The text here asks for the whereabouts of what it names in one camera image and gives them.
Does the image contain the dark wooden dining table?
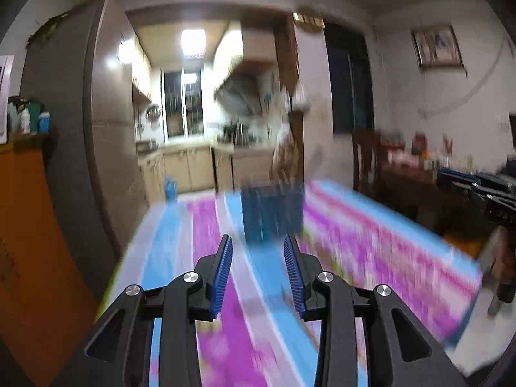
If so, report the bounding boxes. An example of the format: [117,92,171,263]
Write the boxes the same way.
[379,161,496,234]

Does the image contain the kitchen window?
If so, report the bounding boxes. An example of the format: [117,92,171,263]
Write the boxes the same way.
[161,68,202,140]

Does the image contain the dark wooden chair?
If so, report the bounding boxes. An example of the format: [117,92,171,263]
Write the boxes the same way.
[352,129,383,194]

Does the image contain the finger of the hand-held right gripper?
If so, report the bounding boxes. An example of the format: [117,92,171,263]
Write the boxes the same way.
[436,167,478,195]

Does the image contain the framed wall picture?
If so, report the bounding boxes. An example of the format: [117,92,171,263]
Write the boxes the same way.
[411,24,464,71]

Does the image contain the range hood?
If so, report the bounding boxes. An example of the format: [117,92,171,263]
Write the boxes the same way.
[213,74,263,115]

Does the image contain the person's right forearm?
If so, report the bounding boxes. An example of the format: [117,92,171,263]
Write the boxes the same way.
[492,226,516,287]

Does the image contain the dark green bottle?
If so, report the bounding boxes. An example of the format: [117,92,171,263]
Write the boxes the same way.
[26,99,45,134]

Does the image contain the white plastic bag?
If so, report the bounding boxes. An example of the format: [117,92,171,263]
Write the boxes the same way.
[288,84,311,111]

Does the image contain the white microwave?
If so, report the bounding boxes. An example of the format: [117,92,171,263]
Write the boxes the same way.
[0,54,15,144]

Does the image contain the beige kitchen base cabinets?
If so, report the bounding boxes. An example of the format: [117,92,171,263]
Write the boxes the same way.
[137,143,279,194]

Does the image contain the kitchen ceiling light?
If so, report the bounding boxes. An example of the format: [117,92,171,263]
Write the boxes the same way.
[179,28,208,57]

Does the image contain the steel electric kettle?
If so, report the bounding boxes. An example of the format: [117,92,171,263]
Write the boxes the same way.
[223,121,251,146]

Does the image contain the dark window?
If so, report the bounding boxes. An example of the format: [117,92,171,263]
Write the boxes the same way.
[324,22,375,135]

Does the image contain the hanging towel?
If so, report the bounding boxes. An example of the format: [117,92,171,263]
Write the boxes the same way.
[274,123,297,170]

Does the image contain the yellow wooden stool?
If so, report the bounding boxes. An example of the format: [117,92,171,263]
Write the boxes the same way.
[445,234,498,261]

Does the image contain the blue perforated utensil holder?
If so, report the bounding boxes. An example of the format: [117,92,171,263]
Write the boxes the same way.
[241,181,305,243]

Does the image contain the kitchen wall cabinets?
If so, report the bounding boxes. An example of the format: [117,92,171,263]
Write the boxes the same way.
[131,38,154,101]

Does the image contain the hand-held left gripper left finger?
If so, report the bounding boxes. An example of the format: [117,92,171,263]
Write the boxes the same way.
[52,234,233,387]

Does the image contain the purple floral striped tablecloth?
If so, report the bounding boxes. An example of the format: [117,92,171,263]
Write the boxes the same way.
[97,179,484,387]

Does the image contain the orange wooden cabinet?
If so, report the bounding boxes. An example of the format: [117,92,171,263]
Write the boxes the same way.
[0,145,101,387]

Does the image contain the grey refrigerator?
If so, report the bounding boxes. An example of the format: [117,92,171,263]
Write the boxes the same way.
[20,0,152,263]

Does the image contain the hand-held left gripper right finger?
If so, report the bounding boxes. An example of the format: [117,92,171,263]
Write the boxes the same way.
[284,234,468,387]

